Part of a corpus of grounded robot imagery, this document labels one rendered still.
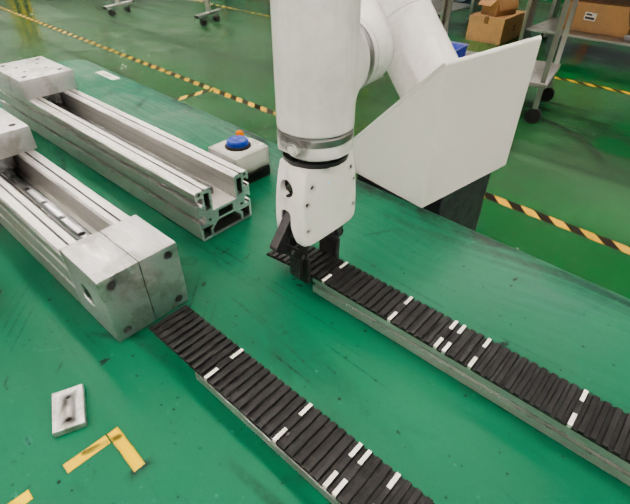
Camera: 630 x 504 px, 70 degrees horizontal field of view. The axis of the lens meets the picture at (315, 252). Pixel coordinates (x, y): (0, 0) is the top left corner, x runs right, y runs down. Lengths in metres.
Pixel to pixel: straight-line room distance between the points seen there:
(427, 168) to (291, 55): 0.38
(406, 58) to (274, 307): 0.50
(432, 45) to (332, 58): 0.44
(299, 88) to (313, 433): 0.32
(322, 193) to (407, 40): 0.43
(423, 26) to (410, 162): 0.24
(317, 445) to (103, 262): 0.31
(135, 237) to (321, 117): 0.27
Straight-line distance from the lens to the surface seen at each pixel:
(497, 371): 0.52
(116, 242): 0.59
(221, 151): 0.85
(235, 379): 0.48
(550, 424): 0.53
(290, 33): 0.45
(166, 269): 0.57
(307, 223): 0.51
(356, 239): 0.71
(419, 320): 0.54
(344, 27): 0.45
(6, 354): 0.65
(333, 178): 0.52
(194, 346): 0.52
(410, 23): 0.88
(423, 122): 0.75
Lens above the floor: 1.20
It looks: 38 degrees down
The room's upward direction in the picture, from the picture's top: straight up
